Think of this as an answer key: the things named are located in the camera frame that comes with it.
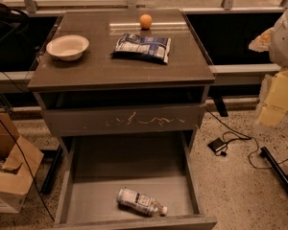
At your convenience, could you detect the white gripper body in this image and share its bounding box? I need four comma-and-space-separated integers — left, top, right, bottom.
273, 70, 288, 110

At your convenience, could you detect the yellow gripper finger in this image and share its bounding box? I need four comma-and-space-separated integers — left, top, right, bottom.
254, 75, 286, 128
249, 28, 274, 53

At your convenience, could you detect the blue label plastic bottle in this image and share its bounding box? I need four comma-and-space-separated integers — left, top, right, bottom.
117, 187, 168, 217

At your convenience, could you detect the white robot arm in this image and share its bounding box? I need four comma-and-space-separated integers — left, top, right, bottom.
249, 9, 288, 130

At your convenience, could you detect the closed grey upper drawer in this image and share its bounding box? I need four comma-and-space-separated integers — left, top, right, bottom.
42, 103, 205, 137

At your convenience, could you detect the open grey middle drawer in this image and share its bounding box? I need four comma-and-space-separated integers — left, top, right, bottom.
55, 131, 217, 230

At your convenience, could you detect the dark brown drawer cabinet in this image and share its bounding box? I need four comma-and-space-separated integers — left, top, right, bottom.
29, 10, 215, 150

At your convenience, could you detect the black table leg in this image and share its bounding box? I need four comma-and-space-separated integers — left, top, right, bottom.
260, 147, 288, 193

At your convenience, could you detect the black power adapter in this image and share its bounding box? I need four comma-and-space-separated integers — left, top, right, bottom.
207, 138, 227, 152

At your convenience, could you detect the orange fruit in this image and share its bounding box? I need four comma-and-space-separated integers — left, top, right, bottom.
139, 14, 153, 30

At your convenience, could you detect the blue white chip bag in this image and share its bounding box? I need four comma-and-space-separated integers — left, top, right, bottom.
112, 34, 171, 64

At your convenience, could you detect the white paper bowl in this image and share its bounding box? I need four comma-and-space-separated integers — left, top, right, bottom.
46, 35, 89, 61

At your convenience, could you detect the brown cardboard box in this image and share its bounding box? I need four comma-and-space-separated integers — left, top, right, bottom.
0, 113, 43, 213

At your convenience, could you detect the black floor cable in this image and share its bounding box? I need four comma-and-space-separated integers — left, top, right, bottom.
204, 107, 288, 171

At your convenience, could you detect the black cable at left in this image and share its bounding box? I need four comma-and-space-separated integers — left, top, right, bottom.
0, 70, 56, 222

